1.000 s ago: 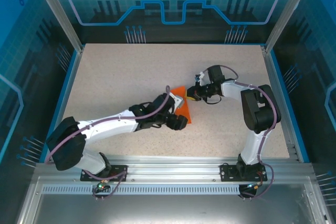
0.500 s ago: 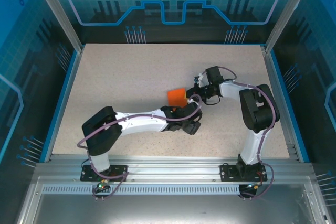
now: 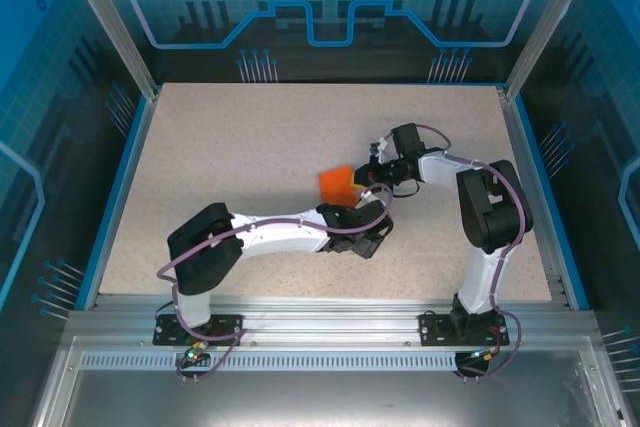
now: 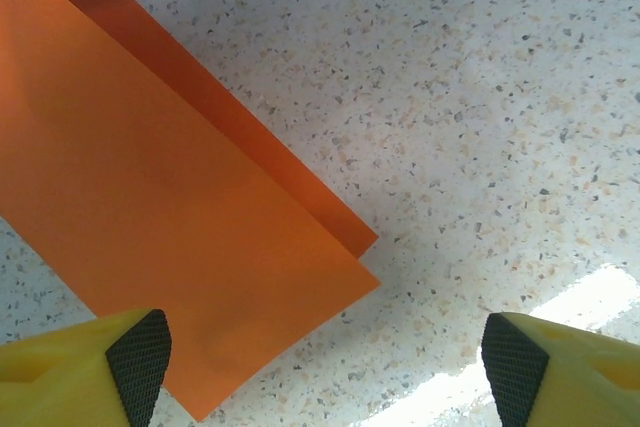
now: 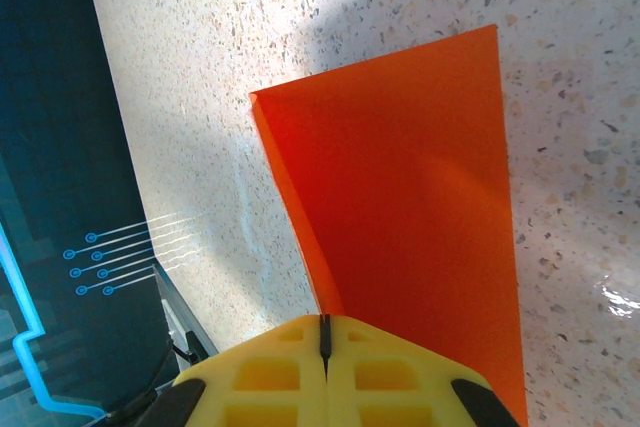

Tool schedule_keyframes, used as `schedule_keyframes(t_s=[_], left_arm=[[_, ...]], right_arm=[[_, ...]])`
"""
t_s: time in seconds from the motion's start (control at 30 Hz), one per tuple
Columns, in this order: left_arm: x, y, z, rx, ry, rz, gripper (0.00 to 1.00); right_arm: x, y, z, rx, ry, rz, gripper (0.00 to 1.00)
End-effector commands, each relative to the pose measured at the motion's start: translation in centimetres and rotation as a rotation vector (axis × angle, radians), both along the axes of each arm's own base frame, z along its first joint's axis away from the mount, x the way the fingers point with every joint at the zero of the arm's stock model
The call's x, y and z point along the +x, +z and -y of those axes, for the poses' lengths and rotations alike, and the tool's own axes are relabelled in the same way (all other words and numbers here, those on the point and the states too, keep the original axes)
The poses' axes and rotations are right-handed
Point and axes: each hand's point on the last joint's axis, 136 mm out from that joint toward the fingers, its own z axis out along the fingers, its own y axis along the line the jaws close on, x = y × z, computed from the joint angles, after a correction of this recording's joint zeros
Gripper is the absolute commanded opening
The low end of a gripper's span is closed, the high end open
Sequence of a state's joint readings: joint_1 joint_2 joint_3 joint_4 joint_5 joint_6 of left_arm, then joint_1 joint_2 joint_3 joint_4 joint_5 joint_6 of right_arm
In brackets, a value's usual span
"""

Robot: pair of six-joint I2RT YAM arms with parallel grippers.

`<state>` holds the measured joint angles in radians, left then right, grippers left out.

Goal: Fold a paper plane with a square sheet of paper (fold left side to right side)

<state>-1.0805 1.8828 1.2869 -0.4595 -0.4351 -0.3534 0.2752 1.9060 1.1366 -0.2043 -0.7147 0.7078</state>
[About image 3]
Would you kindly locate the aluminium frame post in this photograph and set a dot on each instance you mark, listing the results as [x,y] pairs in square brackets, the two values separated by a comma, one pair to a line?
[547,22]
[118,32]

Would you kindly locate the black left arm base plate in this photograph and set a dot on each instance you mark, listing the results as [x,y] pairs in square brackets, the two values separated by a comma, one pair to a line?
[170,332]

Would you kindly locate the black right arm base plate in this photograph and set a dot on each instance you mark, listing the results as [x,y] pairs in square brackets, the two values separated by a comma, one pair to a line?
[435,329]

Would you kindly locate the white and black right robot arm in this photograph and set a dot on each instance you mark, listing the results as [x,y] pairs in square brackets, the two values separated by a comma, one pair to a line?
[440,169]

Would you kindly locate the shiny metal tray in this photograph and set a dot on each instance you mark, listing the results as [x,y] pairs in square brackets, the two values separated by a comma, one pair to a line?
[325,397]

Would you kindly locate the orange paper sheet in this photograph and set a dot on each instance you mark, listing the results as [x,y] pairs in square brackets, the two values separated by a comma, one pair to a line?
[337,184]

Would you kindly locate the blue table edge strip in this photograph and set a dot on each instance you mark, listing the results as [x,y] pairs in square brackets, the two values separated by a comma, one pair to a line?
[117,197]
[550,197]

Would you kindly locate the aluminium side rail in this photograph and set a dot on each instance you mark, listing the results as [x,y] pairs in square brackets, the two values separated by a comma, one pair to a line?
[535,207]

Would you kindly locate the aluminium mounting rail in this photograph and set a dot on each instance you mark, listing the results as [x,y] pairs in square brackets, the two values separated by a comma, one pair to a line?
[325,317]

